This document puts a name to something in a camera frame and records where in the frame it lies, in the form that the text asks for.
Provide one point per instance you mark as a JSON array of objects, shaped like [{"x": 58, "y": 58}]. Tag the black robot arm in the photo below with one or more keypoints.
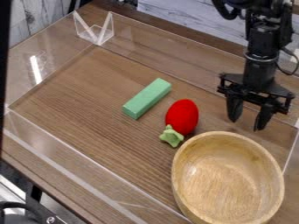
[{"x": 269, "y": 34}]

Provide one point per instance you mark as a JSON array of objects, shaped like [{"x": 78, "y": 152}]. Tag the clear acrylic tray walls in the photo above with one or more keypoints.
[{"x": 91, "y": 156}]

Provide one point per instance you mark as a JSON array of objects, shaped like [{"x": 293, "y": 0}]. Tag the black table leg bracket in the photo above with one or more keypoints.
[{"x": 54, "y": 212}]

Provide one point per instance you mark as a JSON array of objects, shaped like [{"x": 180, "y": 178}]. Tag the green rectangular block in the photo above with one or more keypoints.
[{"x": 153, "y": 93}]

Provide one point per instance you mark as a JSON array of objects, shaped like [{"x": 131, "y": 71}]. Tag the red plush strawberry toy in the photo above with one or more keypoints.
[{"x": 181, "y": 121}]

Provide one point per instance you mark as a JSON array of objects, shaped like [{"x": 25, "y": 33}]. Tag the wooden bowl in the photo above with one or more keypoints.
[{"x": 228, "y": 181}]

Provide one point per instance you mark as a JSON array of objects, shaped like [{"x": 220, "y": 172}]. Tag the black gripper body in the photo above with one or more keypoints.
[{"x": 257, "y": 84}]

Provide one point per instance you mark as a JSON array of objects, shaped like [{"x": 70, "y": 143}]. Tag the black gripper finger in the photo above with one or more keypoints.
[
  {"x": 234, "y": 105},
  {"x": 265, "y": 115}
]

